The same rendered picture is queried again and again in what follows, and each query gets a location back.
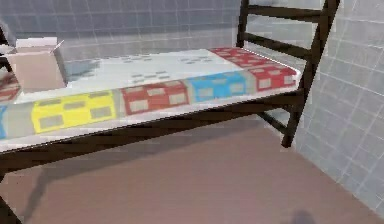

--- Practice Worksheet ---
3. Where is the dark wooden bed with patchwork mattress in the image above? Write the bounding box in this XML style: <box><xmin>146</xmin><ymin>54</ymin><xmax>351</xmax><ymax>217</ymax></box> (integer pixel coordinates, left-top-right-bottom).
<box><xmin>0</xmin><ymin>0</ymin><xmax>342</xmax><ymax>224</ymax></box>

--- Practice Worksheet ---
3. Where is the red patterned pillow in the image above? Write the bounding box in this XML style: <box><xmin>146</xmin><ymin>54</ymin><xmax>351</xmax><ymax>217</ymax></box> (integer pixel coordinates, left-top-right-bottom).
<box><xmin>0</xmin><ymin>71</ymin><xmax>22</xmax><ymax>104</ymax></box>

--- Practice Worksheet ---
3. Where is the open cardboard box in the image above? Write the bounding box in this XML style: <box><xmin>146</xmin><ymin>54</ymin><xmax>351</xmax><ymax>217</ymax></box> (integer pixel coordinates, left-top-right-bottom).
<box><xmin>0</xmin><ymin>36</ymin><xmax>69</xmax><ymax>94</ymax></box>

